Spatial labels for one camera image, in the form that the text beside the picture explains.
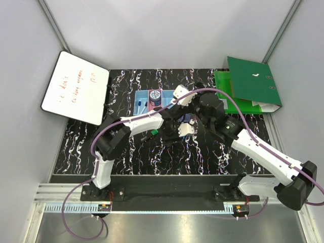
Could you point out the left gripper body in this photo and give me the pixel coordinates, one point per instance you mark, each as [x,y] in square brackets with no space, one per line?
[170,135]

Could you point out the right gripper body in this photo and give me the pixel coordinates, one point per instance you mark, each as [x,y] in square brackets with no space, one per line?
[193,109]

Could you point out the green capped black highlighter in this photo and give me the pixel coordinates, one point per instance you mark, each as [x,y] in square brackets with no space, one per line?
[149,135]

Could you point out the pink bin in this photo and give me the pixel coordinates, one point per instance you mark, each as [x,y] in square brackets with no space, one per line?
[150,107]

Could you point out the blue white marker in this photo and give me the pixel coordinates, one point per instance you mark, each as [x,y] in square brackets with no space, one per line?
[138,107]

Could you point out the light blue bin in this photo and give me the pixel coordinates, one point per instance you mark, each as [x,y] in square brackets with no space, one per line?
[142,103]

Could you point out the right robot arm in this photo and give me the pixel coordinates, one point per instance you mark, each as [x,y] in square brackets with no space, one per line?
[294,180]

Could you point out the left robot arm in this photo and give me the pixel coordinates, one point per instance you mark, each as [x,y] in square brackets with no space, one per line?
[109,141]

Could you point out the green plastic folder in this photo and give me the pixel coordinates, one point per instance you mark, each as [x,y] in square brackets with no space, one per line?
[223,83]

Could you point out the white dry-erase board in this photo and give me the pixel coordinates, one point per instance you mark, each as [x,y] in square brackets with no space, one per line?
[77,89]

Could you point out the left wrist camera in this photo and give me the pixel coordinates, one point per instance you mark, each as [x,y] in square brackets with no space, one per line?
[186,129]

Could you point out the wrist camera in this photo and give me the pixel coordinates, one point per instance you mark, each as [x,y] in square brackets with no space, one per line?
[186,129]
[182,96]

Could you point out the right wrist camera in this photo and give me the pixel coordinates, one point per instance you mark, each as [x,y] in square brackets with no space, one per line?
[182,96]

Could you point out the green ring binder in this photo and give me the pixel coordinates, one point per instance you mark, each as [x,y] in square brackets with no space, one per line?
[254,82]

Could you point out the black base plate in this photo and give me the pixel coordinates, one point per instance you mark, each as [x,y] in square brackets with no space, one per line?
[125,187]

